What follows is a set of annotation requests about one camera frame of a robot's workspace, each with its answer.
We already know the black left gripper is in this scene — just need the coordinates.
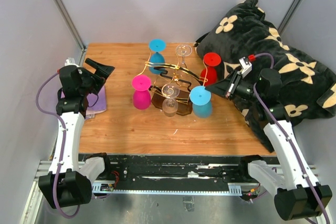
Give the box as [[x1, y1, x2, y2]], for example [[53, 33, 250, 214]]
[[79, 58, 115, 95]]

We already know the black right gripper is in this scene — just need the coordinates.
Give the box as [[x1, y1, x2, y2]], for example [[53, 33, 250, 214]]
[[205, 70, 263, 103]]

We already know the red plastic wine glass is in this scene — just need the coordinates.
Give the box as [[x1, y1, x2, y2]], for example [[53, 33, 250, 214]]
[[201, 52, 222, 86]]

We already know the blue plastic wine glass front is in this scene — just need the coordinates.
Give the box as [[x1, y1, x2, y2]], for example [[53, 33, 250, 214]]
[[190, 86, 213, 118]]

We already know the blue plastic wine glass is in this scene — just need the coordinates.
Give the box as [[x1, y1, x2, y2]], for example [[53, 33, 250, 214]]
[[190, 86, 213, 118], [149, 39, 166, 63]]

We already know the magenta plastic wine glass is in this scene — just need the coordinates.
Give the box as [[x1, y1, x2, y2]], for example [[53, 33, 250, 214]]
[[132, 74, 151, 110]]

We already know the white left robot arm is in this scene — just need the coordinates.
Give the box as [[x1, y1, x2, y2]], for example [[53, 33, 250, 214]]
[[36, 58, 115, 218]]

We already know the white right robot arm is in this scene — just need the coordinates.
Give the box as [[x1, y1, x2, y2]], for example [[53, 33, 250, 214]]
[[205, 68, 332, 223]]

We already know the clear wine glass back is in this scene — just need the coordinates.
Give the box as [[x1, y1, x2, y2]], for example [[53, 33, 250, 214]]
[[175, 44, 193, 68]]

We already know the clear wine glass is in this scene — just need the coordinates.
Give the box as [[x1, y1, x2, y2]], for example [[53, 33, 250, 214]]
[[162, 84, 180, 117], [175, 44, 193, 68]]

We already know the clear wine glass front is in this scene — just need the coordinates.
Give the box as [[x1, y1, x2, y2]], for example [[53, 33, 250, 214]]
[[162, 84, 180, 117]]

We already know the blue plastic wine glass back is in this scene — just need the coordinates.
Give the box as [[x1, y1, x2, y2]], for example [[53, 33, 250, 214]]
[[149, 39, 166, 63]]

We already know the purple folded cloth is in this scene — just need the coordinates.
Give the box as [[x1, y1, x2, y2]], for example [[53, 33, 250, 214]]
[[56, 87, 107, 121]]

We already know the black floral plush pillow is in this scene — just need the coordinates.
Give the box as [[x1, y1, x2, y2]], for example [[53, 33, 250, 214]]
[[193, 0, 336, 153]]

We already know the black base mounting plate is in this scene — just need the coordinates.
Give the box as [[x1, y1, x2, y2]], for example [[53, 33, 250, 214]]
[[108, 154, 257, 193]]

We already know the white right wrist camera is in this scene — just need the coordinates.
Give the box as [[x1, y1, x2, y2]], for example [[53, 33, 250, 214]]
[[239, 55, 256, 78]]

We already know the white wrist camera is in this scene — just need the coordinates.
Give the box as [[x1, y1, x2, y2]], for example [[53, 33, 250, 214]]
[[64, 57, 79, 67], [239, 55, 256, 78]]

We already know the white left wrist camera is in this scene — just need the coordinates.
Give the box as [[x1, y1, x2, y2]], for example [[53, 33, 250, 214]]
[[64, 57, 79, 67]]

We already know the gold wire wine glass rack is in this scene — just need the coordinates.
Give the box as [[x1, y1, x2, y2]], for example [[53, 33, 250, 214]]
[[133, 54, 208, 117]]

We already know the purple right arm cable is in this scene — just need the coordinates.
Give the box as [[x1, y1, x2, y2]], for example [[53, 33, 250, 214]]
[[247, 52, 331, 224]]

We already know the aluminium frame rail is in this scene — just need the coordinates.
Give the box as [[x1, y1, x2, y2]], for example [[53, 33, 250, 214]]
[[34, 159, 323, 197]]

